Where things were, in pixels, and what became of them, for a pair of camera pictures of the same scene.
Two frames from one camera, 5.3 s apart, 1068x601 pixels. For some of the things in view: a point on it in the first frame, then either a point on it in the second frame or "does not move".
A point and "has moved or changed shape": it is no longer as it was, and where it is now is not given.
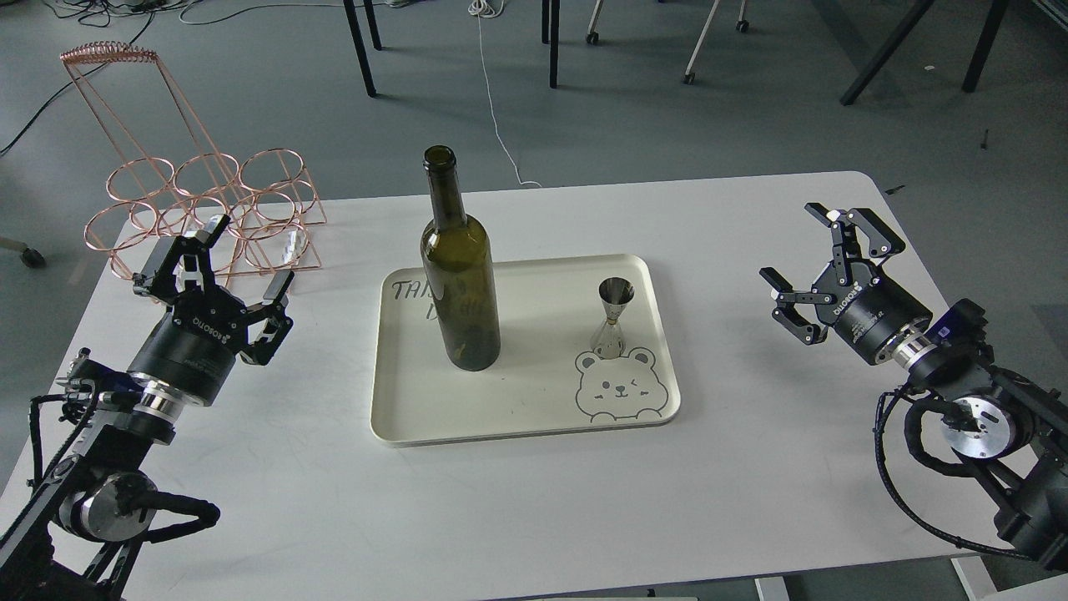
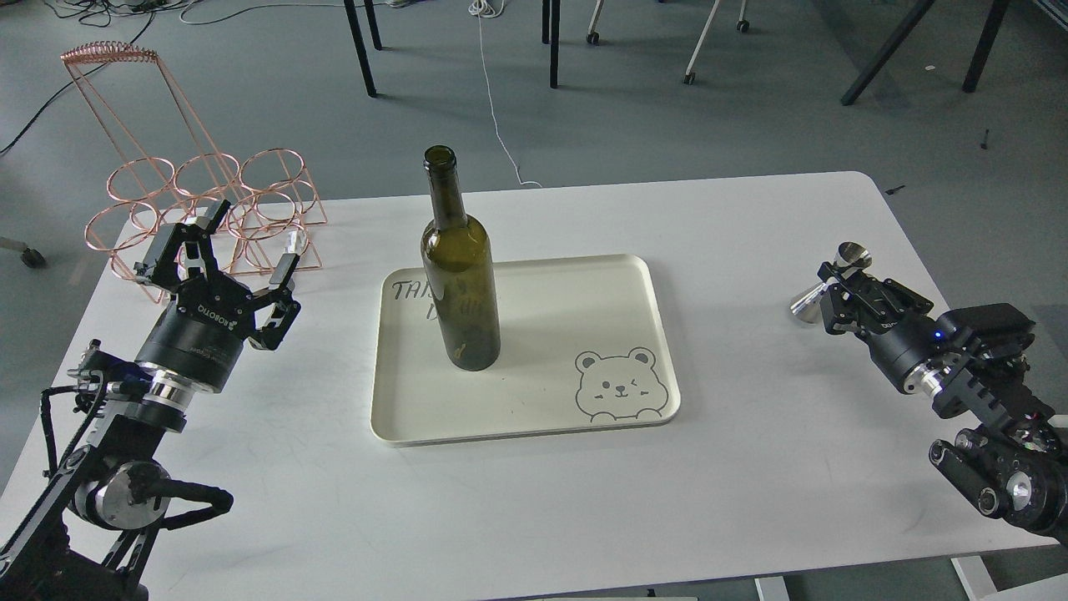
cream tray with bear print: [546, 380] does not move
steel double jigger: [615, 293] has moved or changed shape
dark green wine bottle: [460, 271] does not move
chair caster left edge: [32, 257] does not move
